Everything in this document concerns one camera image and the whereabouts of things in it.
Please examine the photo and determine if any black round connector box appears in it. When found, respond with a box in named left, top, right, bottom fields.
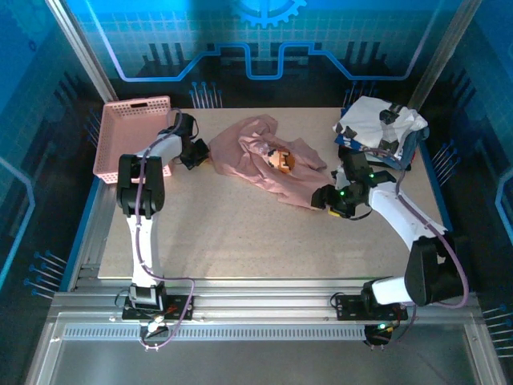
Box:
left=363, top=322, right=398, bottom=348

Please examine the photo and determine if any white left cable connector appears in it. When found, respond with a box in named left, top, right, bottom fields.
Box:
left=142, top=318, right=169, bottom=340

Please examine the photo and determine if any aluminium front frame rail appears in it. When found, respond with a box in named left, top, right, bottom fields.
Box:
left=51, top=276, right=482, bottom=324

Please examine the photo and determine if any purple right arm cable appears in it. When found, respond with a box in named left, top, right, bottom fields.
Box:
left=362, top=146, right=471, bottom=350

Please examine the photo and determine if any pink perforated plastic basket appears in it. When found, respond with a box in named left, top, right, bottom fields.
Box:
left=92, top=95, right=174, bottom=186

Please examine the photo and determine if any blue folded t-shirt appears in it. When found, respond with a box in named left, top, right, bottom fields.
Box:
left=334, top=126, right=430, bottom=172

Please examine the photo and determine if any grey metal shelf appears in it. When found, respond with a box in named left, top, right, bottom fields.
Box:
left=23, top=312, right=506, bottom=385

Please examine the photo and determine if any aluminium frame post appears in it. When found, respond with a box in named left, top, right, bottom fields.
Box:
left=407, top=0, right=484, bottom=109
left=46, top=0, right=118, bottom=103

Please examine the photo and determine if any slotted aluminium cable strip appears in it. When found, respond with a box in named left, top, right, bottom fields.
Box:
left=63, top=326, right=372, bottom=342

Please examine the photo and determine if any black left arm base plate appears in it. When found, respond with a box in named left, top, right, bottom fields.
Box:
left=121, top=294, right=196, bottom=322

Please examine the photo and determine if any pink t-shirt with cartoon print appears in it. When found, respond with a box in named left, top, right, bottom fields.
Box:
left=208, top=114, right=336, bottom=210

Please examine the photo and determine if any white t-shirt with black print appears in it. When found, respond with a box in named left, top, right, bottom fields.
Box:
left=332, top=95, right=426, bottom=160

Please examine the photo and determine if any aluminium side frame rail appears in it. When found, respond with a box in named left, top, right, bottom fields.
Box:
left=67, top=178, right=121, bottom=292

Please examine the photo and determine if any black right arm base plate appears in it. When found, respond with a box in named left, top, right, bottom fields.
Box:
left=335, top=294, right=409, bottom=322

